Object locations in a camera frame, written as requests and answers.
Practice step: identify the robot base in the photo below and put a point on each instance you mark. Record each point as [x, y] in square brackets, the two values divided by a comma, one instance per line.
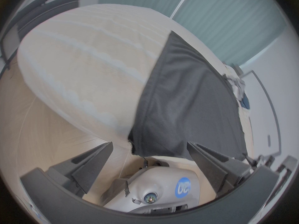
[158, 183]

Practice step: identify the black garment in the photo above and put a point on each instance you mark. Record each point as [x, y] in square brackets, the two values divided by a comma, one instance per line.
[186, 97]

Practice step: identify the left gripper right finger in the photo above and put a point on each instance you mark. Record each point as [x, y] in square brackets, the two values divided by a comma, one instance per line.
[217, 171]

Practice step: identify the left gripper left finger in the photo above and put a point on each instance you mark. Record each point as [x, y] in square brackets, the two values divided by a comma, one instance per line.
[84, 171]

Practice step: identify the grey bedside table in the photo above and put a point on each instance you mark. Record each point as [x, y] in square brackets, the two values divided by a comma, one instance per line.
[237, 69]

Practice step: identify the dark grey chest of drawers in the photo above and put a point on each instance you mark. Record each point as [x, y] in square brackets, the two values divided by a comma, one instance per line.
[53, 10]

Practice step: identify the pile of clothes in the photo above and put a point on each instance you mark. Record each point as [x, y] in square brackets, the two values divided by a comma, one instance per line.
[239, 87]

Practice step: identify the bed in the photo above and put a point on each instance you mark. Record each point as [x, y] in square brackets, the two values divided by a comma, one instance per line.
[81, 66]

